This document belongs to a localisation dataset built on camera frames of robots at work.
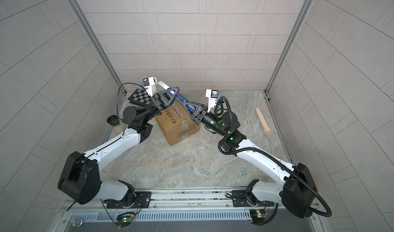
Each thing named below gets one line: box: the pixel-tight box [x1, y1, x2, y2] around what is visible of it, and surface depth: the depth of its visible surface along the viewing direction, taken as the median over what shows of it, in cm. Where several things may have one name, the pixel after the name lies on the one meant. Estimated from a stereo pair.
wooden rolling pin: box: [255, 107, 274, 138], surface depth 96 cm
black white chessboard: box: [127, 88, 152, 107], surface depth 110 cm
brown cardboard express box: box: [154, 92, 201, 147], surface depth 82 cm
